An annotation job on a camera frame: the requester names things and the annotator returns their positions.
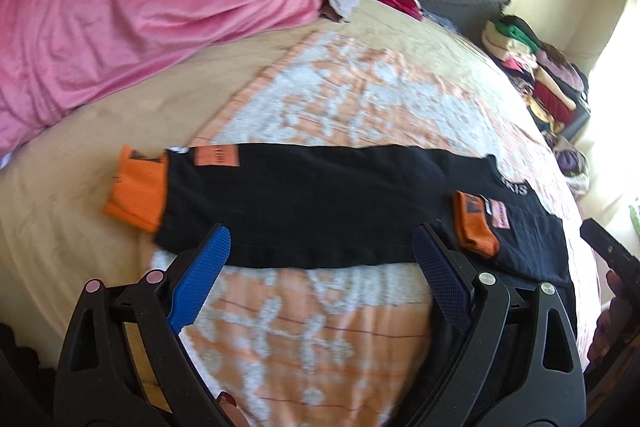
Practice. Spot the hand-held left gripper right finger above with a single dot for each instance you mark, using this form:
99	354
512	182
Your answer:
442	279

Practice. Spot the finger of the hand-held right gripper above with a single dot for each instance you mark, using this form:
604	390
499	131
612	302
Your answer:
612	249

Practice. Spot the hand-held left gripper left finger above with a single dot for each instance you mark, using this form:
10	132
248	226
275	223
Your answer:
200	279

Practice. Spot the black sweater with orange cuffs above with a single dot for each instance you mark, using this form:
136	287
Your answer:
325	199

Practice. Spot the pile of folded clothes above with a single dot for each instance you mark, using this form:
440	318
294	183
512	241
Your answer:
550	77

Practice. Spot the person's left hand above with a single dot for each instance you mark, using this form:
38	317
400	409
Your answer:
231	412

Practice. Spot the purple cloth bundle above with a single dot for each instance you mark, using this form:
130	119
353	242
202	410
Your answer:
572	169

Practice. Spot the bed with beige sheet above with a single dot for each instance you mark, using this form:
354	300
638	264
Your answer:
75	207

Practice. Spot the orange and white patterned blanket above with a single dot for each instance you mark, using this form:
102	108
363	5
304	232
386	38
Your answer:
350	97

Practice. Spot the dark patterned cloth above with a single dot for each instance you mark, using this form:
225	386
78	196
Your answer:
435	18

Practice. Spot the pink duvet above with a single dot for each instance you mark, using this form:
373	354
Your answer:
125	7

